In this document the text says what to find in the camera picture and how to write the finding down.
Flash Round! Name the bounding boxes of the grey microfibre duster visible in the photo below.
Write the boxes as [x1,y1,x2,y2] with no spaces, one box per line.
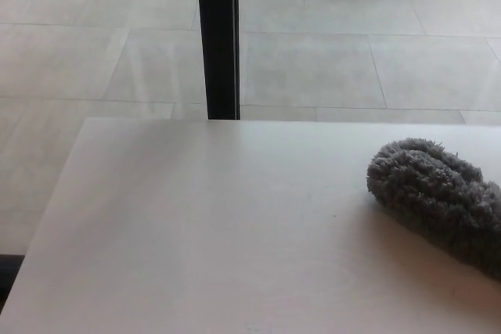
[366,137,501,282]

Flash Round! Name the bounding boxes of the black vertical window frame post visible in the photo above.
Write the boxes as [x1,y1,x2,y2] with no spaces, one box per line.
[195,0,241,120]

